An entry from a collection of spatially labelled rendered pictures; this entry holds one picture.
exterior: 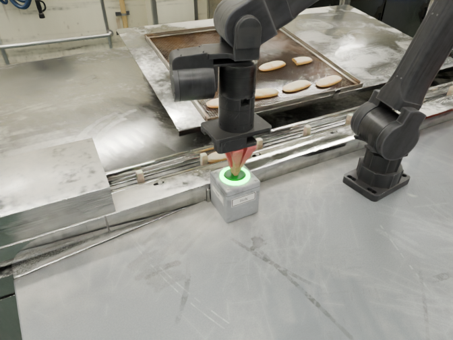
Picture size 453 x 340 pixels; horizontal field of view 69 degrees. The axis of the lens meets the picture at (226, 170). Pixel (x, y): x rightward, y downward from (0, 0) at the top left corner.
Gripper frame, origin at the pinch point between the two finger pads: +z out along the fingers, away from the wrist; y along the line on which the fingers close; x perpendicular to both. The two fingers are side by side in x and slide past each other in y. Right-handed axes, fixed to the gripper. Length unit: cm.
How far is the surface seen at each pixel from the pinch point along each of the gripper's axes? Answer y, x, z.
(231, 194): -2.4, -3.6, 2.2
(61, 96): -25, 73, 9
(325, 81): 45, 27, 0
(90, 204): -24.5, 4.2, 1.8
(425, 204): 34.1, -16.6, 8.5
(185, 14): 126, 353, 42
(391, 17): 258, 178, 26
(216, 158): 2.0, 11.7, 5.1
